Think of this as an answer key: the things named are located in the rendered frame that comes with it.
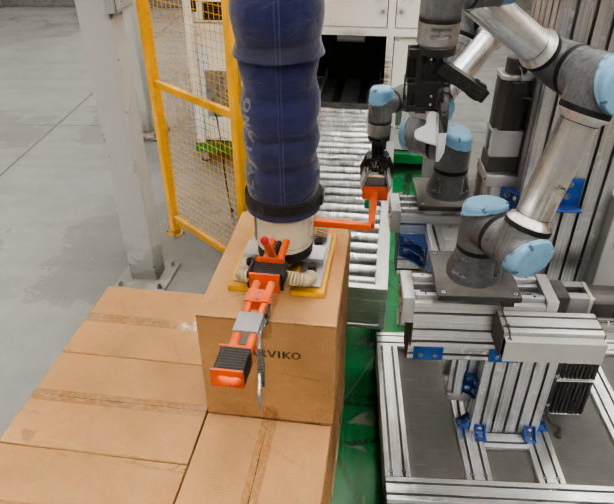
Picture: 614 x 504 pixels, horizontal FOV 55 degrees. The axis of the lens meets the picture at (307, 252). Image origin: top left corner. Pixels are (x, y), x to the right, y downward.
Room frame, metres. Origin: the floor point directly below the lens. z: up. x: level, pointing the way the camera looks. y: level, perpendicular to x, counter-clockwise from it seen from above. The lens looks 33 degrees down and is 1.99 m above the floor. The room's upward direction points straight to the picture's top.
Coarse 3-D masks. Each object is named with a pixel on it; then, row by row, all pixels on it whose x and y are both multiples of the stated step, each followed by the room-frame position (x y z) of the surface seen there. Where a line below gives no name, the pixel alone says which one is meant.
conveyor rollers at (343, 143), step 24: (336, 120) 3.89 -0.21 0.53; (360, 120) 3.87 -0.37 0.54; (336, 144) 3.45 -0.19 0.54; (360, 144) 3.43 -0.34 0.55; (336, 168) 3.09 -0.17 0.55; (336, 192) 2.81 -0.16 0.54; (360, 192) 2.79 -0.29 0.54; (336, 216) 2.54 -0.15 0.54; (360, 216) 2.53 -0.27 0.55; (360, 240) 2.34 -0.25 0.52
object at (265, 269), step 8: (256, 256) 1.33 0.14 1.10; (256, 264) 1.31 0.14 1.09; (264, 264) 1.31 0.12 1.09; (272, 264) 1.31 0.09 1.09; (280, 264) 1.31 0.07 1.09; (248, 272) 1.27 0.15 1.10; (256, 272) 1.28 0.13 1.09; (264, 272) 1.28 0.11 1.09; (272, 272) 1.28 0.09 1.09; (280, 272) 1.28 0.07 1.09; (248, 280) 1.27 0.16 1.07; (264, 280) 1.25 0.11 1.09; (272, 280) 1.25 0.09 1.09; (280, 280) 1.25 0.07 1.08; (264, 288) 1.25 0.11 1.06; (280, 288) 1.25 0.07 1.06
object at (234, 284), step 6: (252, 234) 1.68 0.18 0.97; (246, 246) 1.60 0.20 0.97; (240, 258) 1.53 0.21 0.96; (246, 258) 1.53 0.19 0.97; (252, 258) 1.49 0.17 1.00; (240, 264) 1.49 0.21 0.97; (246, 264) 1.48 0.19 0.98; (234, 270) 1.47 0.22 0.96; (234, 276) 1.44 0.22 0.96; (234, 282) 1.41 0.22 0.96; (240, 282) 1.41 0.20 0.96; (246, 282) 1.41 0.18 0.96; (228, 288) 1.39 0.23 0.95; (234, 288) 1.39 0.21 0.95; (240, 288) 1.39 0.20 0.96; (246, 288) 1.38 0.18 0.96
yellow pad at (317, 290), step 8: (312, 240) 1.63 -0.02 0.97; (320, 240) 1.59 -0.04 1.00; (328, 240) 1.63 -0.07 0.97; (328, 248) 1.58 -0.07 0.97; (328, 256) 1.54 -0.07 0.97; (304, 264) 1.49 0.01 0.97; (312, 264) 1.45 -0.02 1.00; (320, 264) 1.49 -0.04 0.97; (328, 264) 1.50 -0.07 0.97; (304, 272) 1.45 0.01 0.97; (320, 272) 1.45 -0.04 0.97; (328, 272) 1.46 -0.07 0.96; (320, 280) 1.41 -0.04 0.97; (296, 288) 1.37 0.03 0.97; (304, 288) 1.37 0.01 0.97; (312, 288) 1.37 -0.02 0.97; (320, 288) 1.37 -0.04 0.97; (304, 296) 1.36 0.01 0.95; (312, 296) 1.35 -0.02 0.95; (320, 296) 1.35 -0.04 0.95
